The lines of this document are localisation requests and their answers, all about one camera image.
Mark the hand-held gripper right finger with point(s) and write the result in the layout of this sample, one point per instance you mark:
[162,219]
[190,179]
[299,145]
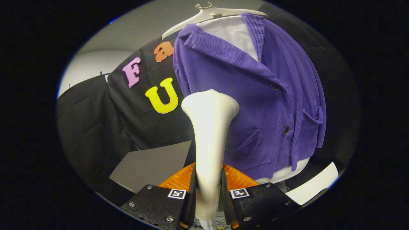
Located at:
[225,201]

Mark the white flat board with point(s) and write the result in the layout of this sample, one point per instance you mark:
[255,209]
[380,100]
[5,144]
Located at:
[314,185]

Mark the white garment steamer head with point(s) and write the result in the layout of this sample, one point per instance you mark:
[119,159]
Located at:
[209,134]

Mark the black backdrop cloth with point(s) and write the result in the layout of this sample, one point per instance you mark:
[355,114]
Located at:
[96,127]

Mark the grey cabinet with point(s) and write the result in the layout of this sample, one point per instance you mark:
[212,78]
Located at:
[150,166]

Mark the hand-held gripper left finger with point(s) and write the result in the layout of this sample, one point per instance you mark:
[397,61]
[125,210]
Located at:
[191,201]

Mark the white clothes hanger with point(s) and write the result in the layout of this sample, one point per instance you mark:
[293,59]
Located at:
[211,12]

